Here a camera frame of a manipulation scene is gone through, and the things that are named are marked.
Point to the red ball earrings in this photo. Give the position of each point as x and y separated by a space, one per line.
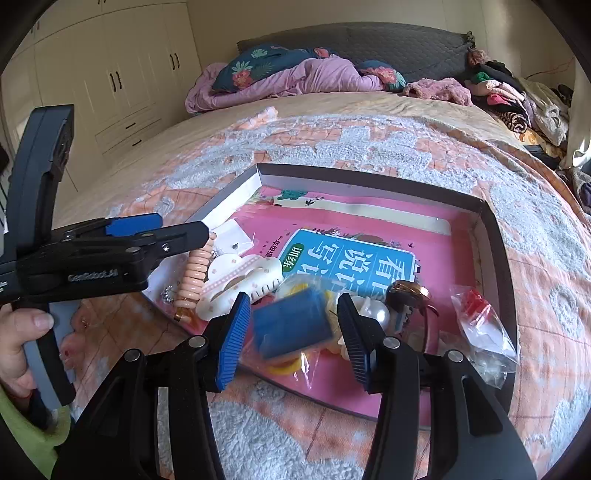
475 304

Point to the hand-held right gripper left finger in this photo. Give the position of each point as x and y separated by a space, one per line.
235 337

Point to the pile of clothes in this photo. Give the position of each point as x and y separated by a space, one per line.
517 101

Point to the small blue box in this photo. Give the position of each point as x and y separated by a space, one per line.
291 323

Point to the grey padded headboard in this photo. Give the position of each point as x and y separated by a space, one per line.
392 46

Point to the white hair claw clip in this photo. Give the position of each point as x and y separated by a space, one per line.
231 277

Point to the purple quilt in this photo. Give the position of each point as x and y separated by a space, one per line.
323 74

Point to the pink and blue book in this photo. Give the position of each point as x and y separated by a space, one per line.
415 230

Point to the large pearl hair ornament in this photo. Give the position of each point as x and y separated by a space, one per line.
378 314

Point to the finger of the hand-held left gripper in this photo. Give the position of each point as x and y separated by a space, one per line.
180 235
134 224

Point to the dark floral pillow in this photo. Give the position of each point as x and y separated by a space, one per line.
385 74
249 64

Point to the person's left forearm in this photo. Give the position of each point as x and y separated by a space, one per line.
23 434

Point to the yellow item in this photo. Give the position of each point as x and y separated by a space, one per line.
284 368

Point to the pink fluffy cloth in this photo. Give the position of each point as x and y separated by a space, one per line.
438 90

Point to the person's left hand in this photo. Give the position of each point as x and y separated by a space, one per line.
14 350

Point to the orange patterned bed blanket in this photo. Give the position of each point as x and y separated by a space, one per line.
545 277

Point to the cream wardrobe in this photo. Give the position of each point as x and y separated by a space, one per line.
115 55

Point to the shallow dark cardboard box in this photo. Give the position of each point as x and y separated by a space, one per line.
498 258

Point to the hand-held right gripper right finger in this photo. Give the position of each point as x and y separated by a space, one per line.
353 341

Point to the cream curtain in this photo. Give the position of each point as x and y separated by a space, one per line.
579 115

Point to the white earring card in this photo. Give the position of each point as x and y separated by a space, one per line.
231 235

